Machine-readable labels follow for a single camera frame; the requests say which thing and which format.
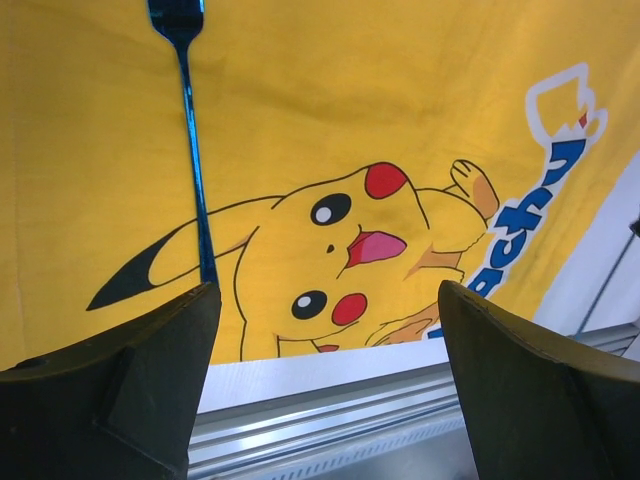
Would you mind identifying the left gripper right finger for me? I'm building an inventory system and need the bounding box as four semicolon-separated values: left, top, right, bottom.
438;281;639;479

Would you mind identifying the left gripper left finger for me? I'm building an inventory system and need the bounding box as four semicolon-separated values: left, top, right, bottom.
1;284;221;479

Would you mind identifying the yellow Pikachu cloth placemat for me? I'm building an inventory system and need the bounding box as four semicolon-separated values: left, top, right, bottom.
1;1;639;368

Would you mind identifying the blue metal fork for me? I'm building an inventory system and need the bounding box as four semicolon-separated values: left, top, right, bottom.
147;0;218;284

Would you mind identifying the aluminium mounting rail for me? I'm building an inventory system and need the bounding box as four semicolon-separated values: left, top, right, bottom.
187;322;640;476

